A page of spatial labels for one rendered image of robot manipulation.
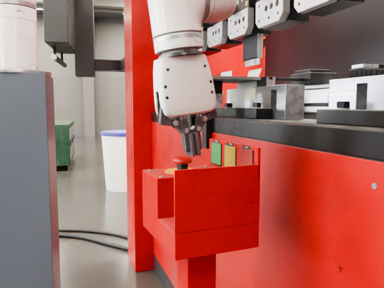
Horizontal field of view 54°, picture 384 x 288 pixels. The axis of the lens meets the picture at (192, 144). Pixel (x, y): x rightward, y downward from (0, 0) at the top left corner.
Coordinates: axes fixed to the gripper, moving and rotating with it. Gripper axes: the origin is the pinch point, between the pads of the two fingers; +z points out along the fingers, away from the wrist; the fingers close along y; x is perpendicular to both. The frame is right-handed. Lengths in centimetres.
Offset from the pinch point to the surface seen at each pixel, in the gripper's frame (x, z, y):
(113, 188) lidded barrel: -339, 75, -44
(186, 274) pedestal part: -3.5, 24.5, 3.2
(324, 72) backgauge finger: -40, -11, -68
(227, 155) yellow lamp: -5.9, 4.3, -9.8
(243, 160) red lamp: 0.4, 4.8, -9.6
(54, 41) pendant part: -151, -47, 7
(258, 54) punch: -43, -19, -44
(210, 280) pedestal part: -3.1, 27.0, -1.3
